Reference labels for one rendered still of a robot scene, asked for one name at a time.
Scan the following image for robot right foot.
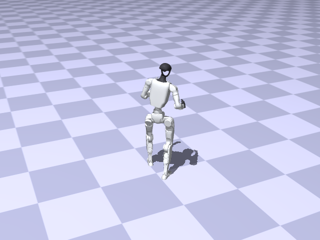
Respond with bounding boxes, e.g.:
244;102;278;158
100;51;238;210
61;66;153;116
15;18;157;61
161;170;172;180

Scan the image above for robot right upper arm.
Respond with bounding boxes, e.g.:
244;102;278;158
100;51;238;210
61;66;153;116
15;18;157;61
169;84;181;109

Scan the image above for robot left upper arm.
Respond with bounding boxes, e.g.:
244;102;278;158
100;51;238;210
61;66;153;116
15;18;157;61
141;78;154;99

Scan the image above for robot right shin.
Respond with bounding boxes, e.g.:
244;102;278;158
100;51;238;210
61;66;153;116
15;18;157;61
163;145;172;176

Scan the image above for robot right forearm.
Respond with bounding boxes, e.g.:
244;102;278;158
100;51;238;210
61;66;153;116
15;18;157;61
178;103;184;110

